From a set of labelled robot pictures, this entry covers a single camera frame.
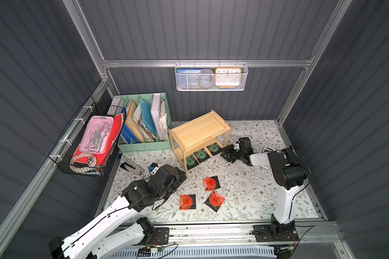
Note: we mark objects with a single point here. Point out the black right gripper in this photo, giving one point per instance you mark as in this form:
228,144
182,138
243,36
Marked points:
234,154

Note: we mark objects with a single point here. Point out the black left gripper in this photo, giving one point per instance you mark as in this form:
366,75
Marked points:
176,175

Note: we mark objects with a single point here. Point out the green tea bag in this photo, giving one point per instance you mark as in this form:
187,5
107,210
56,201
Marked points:
214,149
191,162
201,155

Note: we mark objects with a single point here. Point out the red tea bag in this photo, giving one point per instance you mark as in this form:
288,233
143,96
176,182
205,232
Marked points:
211,183
214,201
187,201

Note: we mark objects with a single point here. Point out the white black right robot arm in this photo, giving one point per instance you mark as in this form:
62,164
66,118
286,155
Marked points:
288,171

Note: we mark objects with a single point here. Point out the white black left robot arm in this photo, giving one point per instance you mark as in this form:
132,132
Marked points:
96,240

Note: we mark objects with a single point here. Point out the wooden two-tier shelf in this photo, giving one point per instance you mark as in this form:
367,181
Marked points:
198,134

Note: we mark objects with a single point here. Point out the black stapler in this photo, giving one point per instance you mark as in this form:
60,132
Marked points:
131,167

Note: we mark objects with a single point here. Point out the clear tape roll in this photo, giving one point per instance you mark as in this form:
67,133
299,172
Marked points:
84,159

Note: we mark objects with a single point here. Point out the green file organizer box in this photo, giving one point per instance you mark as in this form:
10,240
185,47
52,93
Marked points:
146,123

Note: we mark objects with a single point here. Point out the pink plastic case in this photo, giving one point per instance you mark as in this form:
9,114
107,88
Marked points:
96,135

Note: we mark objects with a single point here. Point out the yellow white clock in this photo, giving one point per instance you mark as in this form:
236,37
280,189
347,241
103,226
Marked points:
228,77

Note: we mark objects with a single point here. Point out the grey tape roll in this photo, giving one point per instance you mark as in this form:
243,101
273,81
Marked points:
206,78

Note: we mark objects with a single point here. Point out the black wire side basket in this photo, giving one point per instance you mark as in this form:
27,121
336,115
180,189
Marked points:
63,154

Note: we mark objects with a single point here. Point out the white wire wall basket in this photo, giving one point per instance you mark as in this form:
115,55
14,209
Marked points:
213,66

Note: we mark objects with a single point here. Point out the blue box in wall basket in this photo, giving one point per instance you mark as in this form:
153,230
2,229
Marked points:
187,78

